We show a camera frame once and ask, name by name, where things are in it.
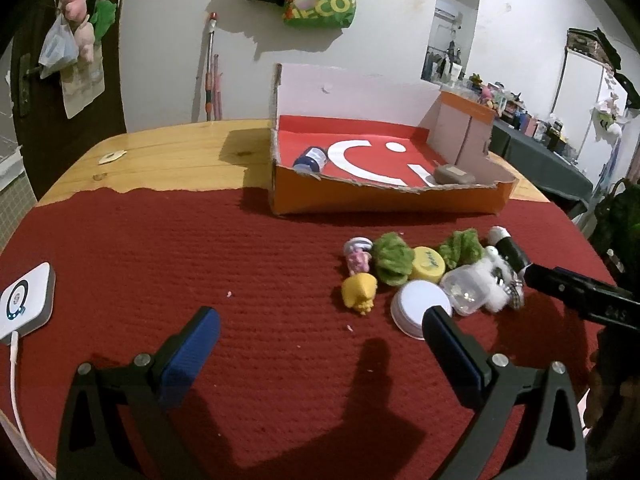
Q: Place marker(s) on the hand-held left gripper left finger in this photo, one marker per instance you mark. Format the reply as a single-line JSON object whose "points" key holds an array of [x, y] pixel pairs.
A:
{"points": [[192, 355]]}

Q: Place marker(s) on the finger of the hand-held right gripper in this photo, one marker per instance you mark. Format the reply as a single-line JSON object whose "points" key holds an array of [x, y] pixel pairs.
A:
{"points": [[575, 287]]}

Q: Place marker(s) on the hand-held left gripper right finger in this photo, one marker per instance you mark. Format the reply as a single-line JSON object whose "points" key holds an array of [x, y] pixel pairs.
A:
{"points": [[450, 352]]}

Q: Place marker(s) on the clear plastic container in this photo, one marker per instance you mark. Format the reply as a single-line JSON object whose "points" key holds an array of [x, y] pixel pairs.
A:
{"points": [[465, 290]]}

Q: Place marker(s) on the black and white plush roll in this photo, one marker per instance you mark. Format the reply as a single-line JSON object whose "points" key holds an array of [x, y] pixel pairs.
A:
{"points": [[510, 250]]}

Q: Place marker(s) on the green plush toy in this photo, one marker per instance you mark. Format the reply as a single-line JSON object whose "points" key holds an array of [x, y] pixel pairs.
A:
{"points": [[394, 257], [461, 247]]}

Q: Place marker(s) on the orange cardboard box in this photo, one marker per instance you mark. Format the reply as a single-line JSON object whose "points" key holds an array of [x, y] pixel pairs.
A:
{"points": [[350, 195]]}

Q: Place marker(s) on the white round lid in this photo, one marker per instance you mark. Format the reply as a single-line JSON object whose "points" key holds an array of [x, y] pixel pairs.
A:
{"points": [[417, 305]]}

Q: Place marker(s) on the green plant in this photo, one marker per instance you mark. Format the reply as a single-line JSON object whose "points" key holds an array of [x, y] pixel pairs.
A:
{"points": [[620, 220]]}

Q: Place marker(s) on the yellow round cap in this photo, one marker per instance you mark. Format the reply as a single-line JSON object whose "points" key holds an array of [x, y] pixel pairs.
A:
{"points": [[428, 262]]}

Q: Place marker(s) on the red table mat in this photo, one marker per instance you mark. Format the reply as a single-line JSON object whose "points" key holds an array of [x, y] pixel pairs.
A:
{"points": [[200, 260]]}

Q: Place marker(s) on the yellow toy figure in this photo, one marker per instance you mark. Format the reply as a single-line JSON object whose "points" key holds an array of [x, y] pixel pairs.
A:
{"points": [[359, 292]]}

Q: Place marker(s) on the side table with dark cloth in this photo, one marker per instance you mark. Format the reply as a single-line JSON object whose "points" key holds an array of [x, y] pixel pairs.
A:
{"points": [[540, 165]]}

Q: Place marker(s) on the pink figurine toy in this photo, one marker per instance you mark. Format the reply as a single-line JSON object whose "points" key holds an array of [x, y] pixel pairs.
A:
{"points": [[359, 257]]}

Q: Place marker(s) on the grey rounded case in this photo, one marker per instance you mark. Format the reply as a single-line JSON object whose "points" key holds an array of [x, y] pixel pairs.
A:
{"points": [[454, 175]]}

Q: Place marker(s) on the white square device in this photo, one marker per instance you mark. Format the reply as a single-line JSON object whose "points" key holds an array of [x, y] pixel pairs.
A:
{"points": [[25, 300]]}

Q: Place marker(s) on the white refrigerator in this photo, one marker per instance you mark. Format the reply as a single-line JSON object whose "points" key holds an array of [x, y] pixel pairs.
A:
{"points": [[582, 105]]}

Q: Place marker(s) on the row of small figurines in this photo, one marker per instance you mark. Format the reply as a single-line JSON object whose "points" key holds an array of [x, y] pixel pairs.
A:
{"points": [[515, 110]]}

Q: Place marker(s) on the small white sticker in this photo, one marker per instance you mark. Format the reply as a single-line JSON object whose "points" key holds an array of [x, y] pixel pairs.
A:
{"points": [[111, 157]]}

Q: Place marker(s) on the blue bottle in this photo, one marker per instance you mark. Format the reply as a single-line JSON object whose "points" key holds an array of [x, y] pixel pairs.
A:
{"points": [[310, 159]]}

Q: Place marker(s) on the camouflage bag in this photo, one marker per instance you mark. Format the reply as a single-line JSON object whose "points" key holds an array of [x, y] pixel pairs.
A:
{"points": [[592, 45]]}

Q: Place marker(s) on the pink sticks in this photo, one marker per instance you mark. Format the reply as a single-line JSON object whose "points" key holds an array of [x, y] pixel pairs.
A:
{"points": [[218, 95]]}

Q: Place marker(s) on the mop stick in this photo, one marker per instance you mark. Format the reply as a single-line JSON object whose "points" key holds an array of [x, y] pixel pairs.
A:
{"points": [[210, 70]]}

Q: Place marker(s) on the translucent plastic bag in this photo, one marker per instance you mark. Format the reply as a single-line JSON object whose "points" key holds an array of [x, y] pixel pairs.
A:
{"points": [[57, 50]]}

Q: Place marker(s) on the pink plush toy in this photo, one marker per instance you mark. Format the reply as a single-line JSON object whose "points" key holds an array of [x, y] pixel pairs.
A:
{"points": [[82, 35]]}

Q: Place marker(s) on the green hanging plush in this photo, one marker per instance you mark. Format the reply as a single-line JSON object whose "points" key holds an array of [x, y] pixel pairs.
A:
{"points": [[104, 17]]}

